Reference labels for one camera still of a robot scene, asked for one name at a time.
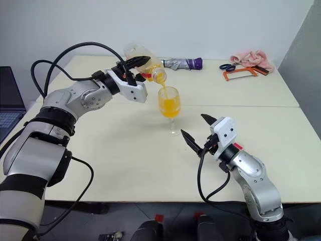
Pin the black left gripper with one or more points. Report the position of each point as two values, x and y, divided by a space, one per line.
120 68

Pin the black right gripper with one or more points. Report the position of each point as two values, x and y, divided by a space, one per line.
210 146

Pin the clear orange juice bottle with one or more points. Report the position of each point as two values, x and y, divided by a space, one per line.
153 67

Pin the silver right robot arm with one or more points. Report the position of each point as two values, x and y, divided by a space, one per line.
260 190

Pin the clear wine glass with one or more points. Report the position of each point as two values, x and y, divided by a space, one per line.
169 105

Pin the folded silver purple umbrella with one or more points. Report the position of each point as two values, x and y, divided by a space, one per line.
183 63

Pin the orange hacksaw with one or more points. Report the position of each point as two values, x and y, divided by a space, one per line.
227 75

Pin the pink towel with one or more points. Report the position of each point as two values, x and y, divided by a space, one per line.
253 57

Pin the dark laptop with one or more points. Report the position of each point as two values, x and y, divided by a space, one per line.
8 100

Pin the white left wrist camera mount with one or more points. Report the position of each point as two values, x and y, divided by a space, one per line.
133 91

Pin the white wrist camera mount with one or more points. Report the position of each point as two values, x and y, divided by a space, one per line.
225 133
133 91

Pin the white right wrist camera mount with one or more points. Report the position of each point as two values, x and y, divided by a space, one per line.
225 133

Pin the small metal bracket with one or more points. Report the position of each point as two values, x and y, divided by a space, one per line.
113 236

